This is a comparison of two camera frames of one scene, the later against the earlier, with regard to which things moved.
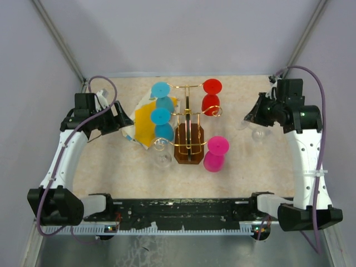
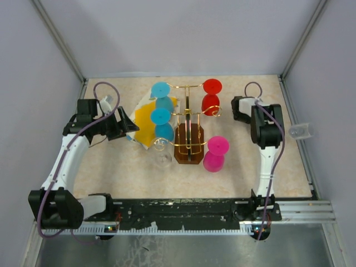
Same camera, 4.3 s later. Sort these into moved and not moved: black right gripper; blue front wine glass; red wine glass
Moved: black right gripper
Not moved: red wine glass; blue front wine glass
